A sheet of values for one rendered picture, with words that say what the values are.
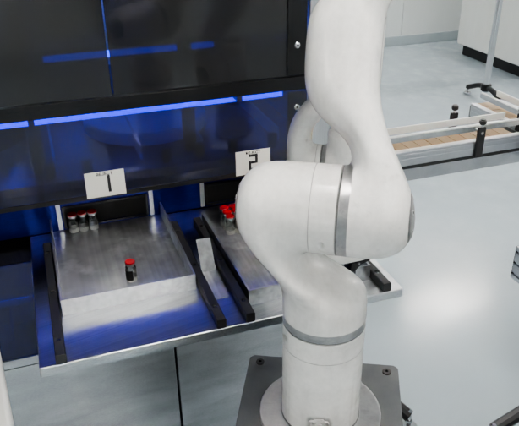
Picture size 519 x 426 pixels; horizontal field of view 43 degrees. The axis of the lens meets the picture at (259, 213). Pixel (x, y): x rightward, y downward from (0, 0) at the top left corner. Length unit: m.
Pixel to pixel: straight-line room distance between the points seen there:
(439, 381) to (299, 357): 1.57
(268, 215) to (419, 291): 2.14
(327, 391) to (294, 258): 0.21
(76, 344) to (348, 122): 0.66
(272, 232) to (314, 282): 0.10
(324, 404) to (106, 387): 0.89
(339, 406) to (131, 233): 0.73
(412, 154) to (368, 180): 1.05
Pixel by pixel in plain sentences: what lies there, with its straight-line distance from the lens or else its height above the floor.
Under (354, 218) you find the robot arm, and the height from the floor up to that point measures 1.24.
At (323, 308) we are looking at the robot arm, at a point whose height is 1.11.
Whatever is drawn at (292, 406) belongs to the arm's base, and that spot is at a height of 0.91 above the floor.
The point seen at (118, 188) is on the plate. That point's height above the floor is 1.01.
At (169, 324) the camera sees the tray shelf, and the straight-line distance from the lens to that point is 1.23.
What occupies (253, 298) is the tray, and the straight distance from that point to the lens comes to 1.26.
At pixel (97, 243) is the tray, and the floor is 0.88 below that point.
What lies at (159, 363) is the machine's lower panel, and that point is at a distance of 1.75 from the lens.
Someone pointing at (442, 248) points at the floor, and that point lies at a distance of 3.26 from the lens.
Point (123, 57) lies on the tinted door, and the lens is 1.39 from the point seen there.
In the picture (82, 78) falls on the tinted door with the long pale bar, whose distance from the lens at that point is 1.39.
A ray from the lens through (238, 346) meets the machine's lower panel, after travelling 1.79.
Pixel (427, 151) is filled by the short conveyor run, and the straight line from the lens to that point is 1.88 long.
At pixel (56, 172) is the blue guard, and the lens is 1.44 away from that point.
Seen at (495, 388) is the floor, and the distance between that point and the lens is 2.51.
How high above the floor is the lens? 1.62
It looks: 28 degrees down
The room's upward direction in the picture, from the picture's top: 1 degrees counter-clockwise
